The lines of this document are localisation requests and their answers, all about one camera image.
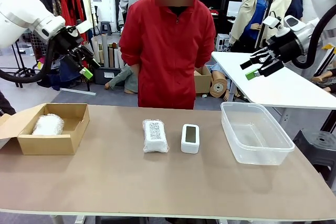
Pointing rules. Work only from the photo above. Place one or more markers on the red hanging garment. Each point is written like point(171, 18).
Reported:
point(69, 9)

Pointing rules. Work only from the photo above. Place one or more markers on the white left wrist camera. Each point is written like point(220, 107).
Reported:
point(83, 26)

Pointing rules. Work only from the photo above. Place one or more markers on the brown cardboard spool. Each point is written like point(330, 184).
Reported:
point(218, 87)

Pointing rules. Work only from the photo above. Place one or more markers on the mannequin arm grey sleeve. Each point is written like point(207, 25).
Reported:
point(118, 77)

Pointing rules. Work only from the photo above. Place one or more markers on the clear plastic container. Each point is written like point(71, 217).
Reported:
point(262, 157)

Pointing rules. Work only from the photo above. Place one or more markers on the open brown cardboard box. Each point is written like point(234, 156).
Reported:
point(47, 145)

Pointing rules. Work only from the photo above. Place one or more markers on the grey cardboard tube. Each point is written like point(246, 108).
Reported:
point(105, 51)

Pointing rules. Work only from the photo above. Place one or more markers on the bubble-wrapped clock showing display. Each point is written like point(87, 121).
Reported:
point(155, 142)

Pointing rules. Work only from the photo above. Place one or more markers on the small dark step stool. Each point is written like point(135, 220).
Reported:
point(105, 27)

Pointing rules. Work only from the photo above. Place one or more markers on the white table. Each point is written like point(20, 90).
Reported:
point(275, 90)

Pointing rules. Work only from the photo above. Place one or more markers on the black storage bin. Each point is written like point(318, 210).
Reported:
point(105, 75)

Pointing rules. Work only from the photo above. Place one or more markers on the person's right forearm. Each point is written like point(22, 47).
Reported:
point(135, 69)

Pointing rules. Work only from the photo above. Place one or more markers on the black plastic stool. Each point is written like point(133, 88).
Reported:
point(317, 145)

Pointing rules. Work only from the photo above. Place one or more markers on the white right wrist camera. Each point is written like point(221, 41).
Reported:
point(270, 22)

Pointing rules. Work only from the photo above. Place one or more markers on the white floor bar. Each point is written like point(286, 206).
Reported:
point(78, 91)

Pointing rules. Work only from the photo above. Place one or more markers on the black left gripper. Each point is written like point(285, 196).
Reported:
point(68, 44)

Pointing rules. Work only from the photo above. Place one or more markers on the mannequin beige jacket navy top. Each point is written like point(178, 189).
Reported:
point(283, 1)

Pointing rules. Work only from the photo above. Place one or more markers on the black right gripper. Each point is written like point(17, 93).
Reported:
point(284, 48)

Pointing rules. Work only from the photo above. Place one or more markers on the person in red jacket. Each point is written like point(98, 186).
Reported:
point(168, 51)

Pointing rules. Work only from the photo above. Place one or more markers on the bystander dark sleeve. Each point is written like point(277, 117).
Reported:
point(6, 104)

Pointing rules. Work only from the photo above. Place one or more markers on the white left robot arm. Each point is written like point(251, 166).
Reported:
point(21, 11)

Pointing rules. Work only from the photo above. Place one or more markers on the mannequin beige coat blue shirt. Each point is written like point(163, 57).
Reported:
point(246, 11)

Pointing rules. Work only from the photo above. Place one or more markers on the thickly bubble-wrapped clock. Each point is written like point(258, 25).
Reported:
point(48, 125)

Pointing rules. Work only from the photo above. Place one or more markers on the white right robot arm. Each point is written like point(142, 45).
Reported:
point(304, 35)

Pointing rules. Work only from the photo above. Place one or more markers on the black tripod stand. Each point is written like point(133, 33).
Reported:
point(270, 1)

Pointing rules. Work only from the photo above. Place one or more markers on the white monitor box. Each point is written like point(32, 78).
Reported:
point(233, 9)

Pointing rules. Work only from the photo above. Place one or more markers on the seated mannequin legs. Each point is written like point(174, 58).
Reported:
point(319, 78)

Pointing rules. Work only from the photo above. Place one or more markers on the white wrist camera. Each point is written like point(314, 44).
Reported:
point(83, 26)
point(270, 22)

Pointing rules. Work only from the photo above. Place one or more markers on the white computer case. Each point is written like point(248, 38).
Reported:
point(221, 41)

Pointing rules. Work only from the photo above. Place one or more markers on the unwrapped white digital clock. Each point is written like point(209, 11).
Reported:
point(189, 146)

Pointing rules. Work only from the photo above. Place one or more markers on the brown cardboard floor box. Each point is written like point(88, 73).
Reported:
point(202, 82)

